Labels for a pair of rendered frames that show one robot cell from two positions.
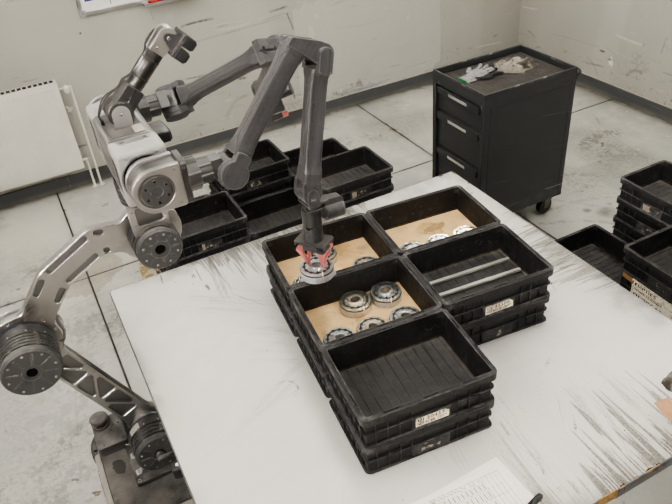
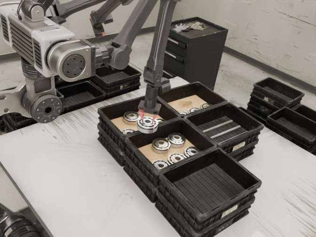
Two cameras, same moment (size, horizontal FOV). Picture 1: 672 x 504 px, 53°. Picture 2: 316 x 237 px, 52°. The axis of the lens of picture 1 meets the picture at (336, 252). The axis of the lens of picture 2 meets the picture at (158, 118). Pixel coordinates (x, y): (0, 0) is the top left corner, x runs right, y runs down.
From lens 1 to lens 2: 72 cm
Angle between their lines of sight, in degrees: 18
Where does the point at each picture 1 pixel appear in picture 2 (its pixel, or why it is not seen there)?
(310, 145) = (160, 45)
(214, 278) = (58, 131)
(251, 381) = (100, 195)
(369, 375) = (183, 187)
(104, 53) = not seen: outside the picture
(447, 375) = (226, 185)
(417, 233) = (179, 106)
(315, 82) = (169, 5)
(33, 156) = not seen: outside the picture
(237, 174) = (123, 59)
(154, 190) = (72, 65)
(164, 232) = (52, 98)
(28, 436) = not seen: outside the picture
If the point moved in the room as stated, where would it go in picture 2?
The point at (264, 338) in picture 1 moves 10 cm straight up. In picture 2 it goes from (101, 168) to (101, 154)
